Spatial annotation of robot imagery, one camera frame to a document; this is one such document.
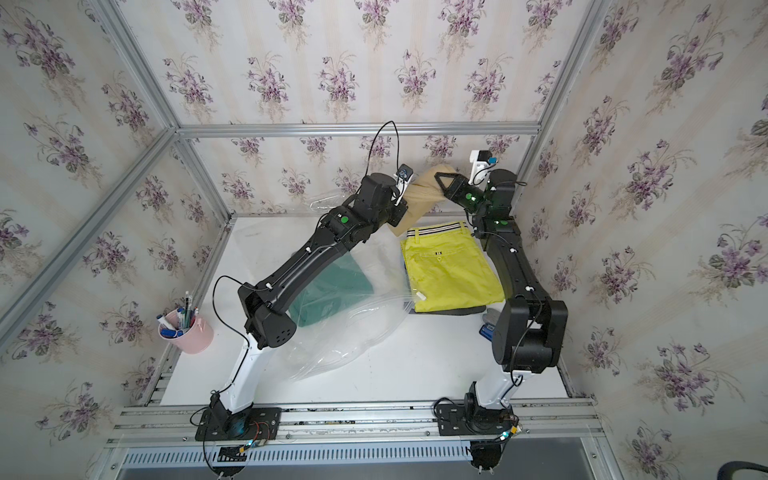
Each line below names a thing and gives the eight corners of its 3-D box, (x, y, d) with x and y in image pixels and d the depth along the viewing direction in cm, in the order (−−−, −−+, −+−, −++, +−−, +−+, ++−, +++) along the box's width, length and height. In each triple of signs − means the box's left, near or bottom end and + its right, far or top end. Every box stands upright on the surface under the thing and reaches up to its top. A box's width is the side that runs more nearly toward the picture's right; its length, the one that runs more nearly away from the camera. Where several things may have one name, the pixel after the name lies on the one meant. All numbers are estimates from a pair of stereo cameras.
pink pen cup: (174, 334, 90) (149, 315, 80) (204, 314, 94) (183, 294, 84) (190, 363, 84) (165, 347, 75) (221, 341, 89) (201, 323, 79)
